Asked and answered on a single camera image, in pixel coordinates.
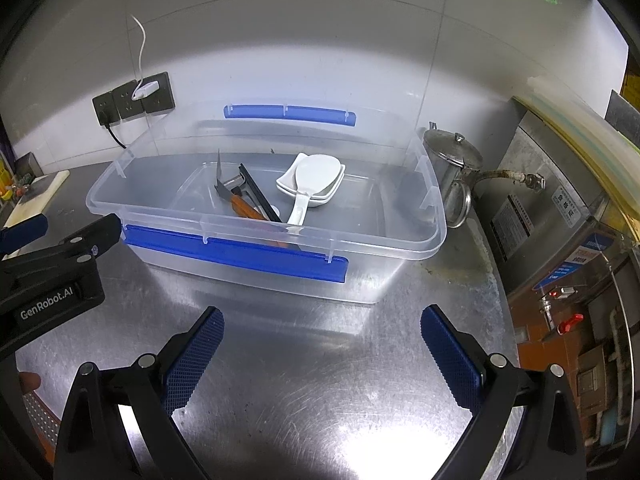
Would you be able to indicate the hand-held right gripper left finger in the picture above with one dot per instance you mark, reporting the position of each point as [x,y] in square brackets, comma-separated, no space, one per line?
[195,360]

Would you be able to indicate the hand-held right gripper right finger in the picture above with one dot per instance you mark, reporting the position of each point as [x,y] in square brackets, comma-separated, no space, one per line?
[450,360]

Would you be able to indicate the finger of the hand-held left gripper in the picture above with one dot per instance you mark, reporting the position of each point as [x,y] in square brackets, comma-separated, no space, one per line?
[25,232]
[100,235]

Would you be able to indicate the white rice paddle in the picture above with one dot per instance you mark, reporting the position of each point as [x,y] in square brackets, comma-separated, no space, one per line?
[315,175]

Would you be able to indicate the person's left hand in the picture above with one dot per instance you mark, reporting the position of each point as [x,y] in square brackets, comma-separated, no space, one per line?
[28,381]

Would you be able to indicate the small metal box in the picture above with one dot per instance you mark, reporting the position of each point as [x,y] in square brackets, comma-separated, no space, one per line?
[29,164]

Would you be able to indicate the brown cardboard box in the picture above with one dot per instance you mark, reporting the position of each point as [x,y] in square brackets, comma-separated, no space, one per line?
[592,370]

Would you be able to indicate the small metal utensil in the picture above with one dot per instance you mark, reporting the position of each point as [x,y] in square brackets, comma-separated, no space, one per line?
[234,182]

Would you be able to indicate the long black utensil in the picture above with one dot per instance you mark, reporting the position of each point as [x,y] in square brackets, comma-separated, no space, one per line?
[257,190]

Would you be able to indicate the small white round disc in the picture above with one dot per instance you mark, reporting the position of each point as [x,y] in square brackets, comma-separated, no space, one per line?
[274,211]

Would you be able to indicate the stainless steel water boiler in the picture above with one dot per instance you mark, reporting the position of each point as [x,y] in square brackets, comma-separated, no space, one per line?
[540,210]

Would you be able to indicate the metal spout pipe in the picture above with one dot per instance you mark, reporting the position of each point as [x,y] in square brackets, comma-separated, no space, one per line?
[505,176]

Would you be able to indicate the white square dish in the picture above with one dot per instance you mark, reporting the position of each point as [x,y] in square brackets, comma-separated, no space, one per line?
[289,172]
[320,203]

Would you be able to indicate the metal teapot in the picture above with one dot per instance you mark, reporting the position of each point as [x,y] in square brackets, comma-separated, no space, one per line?
[450,160]

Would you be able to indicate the yellow cutting board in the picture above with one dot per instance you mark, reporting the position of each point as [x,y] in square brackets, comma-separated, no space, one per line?
[575,140]

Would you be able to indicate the translucent white cutting board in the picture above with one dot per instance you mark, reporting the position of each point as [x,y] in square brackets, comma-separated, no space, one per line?
[585,110]

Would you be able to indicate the grey ribbed metal panel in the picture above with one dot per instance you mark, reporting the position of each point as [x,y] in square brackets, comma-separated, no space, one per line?
[622,110]

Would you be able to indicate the black wall socket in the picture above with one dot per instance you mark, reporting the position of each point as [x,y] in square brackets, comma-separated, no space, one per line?
[126,105]
[161,97]
[105,109]

